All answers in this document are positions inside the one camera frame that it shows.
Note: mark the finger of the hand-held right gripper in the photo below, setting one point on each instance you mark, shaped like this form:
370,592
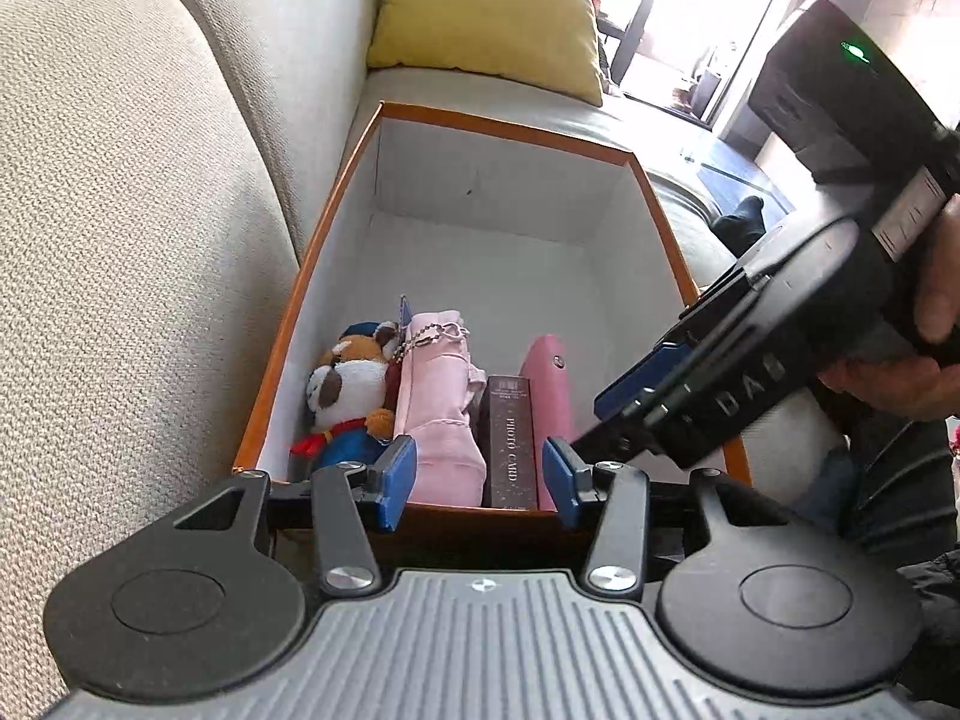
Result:
622,439
634,382

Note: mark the person's black sock foot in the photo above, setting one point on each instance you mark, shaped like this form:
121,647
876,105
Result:
739,225

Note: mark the dark dining table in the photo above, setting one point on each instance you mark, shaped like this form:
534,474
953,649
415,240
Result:
630,22

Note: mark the orange cardboard box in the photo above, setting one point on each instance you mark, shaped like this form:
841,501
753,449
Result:
487,240

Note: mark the brown speckled card box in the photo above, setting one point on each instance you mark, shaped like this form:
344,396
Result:
510,435

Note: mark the yellow pillow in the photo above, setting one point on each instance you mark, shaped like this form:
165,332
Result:
487,15

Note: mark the pink case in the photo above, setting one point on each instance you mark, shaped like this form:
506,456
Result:
547,390

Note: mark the beige fabric sofa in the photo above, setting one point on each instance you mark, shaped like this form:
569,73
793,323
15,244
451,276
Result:
112,240

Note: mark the pink fabric pouch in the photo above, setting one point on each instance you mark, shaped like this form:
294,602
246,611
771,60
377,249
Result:
439,405

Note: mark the person's right hand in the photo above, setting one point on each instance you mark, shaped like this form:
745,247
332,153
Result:
900,390

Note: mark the brown fox plush toy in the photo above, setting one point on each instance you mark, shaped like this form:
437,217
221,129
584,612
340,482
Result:
352,382

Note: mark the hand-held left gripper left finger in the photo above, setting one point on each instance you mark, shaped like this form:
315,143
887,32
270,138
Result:
394,484

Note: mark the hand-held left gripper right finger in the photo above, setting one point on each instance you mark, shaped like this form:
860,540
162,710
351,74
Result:
559,484

